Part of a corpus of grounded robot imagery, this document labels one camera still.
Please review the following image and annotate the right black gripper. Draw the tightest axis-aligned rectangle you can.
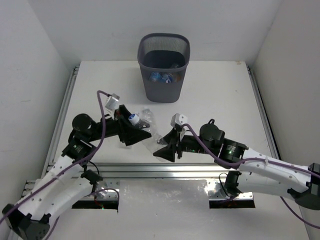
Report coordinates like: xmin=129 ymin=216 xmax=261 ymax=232
xmin=153 ymin=126 xmax=216 ymax=161

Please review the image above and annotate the clear crinkled water bottle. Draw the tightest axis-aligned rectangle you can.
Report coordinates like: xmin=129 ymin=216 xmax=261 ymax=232
xmin=139 ymin=107 xmax=161 ymax=142

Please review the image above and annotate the blue label water bottle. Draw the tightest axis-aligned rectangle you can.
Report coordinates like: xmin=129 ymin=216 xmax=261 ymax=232
xmin=147 ymin=62 xmax=183 ymax=84

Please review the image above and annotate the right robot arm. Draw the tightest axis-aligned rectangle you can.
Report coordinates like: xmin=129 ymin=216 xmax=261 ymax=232
xmin=153 ymin=119 xmax=320 ymax=211

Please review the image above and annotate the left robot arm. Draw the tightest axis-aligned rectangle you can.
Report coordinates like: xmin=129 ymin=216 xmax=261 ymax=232
xmin=2 ymin=105 xmax=152 ymax=240

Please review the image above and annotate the grey mesh waste bin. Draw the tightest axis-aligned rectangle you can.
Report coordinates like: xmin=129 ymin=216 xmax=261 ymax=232
xmin=137 ymin=33 xmax=191 ymax=103

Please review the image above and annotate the white label water bottle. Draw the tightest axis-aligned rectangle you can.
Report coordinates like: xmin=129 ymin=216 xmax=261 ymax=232
xmin=118 ymin=112 xmax=141 ymax=150

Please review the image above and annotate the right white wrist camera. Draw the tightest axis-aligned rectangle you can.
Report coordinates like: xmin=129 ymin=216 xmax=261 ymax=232
xmin=170 ymin=113 xmax=188 ymax=128

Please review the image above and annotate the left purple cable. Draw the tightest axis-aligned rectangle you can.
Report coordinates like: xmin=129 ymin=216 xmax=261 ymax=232
xmin=0 ymin=90 xmax=121 ymax=238

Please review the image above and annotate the purple cable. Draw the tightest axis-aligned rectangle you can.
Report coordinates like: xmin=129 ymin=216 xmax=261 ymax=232
xmin=0 ymin=90 xmax=121 ymax=238
xmin=183 ymin=123 xmax=320 ymax=231

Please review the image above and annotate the aluminium front rail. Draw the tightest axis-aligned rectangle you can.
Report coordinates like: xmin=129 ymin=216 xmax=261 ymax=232
xmin=44 ymin=162 xmax=283 ymax=201

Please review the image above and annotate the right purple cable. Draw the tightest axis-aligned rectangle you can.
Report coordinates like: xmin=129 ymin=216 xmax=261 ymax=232
xmin=183 ymin=123 xmax=320 ymax=231

